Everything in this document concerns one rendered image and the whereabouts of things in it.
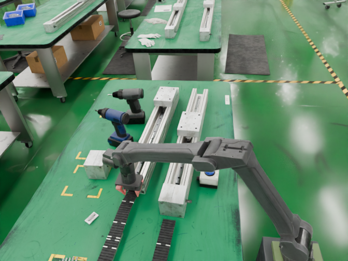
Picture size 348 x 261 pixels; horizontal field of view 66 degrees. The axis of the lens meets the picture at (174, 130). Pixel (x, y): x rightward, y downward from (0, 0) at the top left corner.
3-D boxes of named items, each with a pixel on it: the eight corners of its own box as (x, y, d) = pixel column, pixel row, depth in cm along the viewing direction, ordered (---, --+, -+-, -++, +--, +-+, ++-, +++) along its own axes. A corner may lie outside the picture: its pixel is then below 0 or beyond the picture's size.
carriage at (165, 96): (172, 111, 159) (171, 101, 155) (154, 109, 161) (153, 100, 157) (177, 96, 171) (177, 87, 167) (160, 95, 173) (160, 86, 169)
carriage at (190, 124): (199, 141, 136) (199, 131, 132) (177, 139, 138) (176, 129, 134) (202, 122, 148) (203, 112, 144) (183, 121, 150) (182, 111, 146)
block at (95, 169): (111, 179, 127) (107, 165, 121) (88, 178, 128) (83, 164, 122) (117, 164, 135) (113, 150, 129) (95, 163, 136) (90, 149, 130)
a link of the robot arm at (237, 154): (236, 151, 65) (247, 127, 72) (194, 160, 75) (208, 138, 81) (313, 263, 79) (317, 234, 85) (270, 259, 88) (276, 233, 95)
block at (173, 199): (189, 219, 108) (189, 205, 102) (160, 214, 111) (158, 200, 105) (193, 201, 115) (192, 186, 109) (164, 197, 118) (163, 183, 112)
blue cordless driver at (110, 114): (128, 151, 141) (121, 118, 128) (98, 142, 149) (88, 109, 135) (136, 143, 147) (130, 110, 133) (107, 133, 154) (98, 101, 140)
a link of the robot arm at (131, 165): (127, 166, 100) (135, 156, 104) (112, 160, 102) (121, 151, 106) (129, 178, 104) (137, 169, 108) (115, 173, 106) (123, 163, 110)
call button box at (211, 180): (217, 189, 119) (218, 179, 116) (195, 186, 121) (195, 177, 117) (218, 175, 126) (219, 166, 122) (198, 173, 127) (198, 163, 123)
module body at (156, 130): (145, 194, 119) (143, 181, 114) (124, 191, 121) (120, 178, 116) (179, 98, 180) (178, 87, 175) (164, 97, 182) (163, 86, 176)
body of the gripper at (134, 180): (120, 175, 114) (117, 162, 110) (143, 177, 113) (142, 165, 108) (115, 186, 109) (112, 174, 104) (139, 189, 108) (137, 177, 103)
